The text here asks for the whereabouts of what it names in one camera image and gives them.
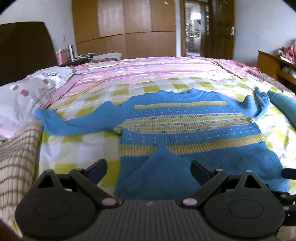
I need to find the dark wooden door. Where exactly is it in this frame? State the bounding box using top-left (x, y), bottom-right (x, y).
top-left (201, 0), bottom-right (235, 60)

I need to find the yellow white checkered bedsheet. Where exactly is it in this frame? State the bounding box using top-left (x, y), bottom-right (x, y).
top-left (38, 77), bottom-right (295, 195)

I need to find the pink floral clothes pile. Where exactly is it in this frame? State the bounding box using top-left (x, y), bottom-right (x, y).
top-left (277, 41), bottom-right (296, 65)

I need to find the blue striped knit sweater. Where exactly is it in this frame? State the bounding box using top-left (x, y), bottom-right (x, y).
top-left (35, 88), bottom-right (283, 200)

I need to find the dark wooden headboard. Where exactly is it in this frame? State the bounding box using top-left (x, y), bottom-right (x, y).
top-left (0, 22), bottom-right (58, 86)

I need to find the white folded cloth on nightstand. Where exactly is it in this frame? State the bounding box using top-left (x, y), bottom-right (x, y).
top-left (92, 52), bottom-right (122, 61)

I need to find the silver metal thermos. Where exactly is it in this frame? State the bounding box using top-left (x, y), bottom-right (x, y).
top-left (67, 45), bottom-right (75, 62)

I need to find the wooden side cabinet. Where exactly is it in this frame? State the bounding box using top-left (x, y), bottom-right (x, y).
top-left (257, 51), bottom-right (295, 93)

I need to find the wooden wardrobe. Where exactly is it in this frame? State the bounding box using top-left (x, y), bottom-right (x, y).
top-left (72, 0), bottom-right (176, 59)

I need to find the pink storage box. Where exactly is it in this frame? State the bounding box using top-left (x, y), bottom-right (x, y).
top-left (55, 48), bottom-right (69, 65)

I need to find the beige brown striped knit garment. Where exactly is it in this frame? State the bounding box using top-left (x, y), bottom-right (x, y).
top-left (1, 120), bottom-right (43, 227)

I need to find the pink striped quilt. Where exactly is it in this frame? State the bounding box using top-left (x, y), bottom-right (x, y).
top-left (50, 57), bottom-right (260, 106)

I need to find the grey pillow with pink dots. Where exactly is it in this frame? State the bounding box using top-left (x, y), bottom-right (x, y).
top-left (1, 66), bottom-right (74, 138)

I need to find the teal folded garment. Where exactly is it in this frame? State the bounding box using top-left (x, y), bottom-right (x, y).
top-left (267, 90), bottom-right (296, 128)

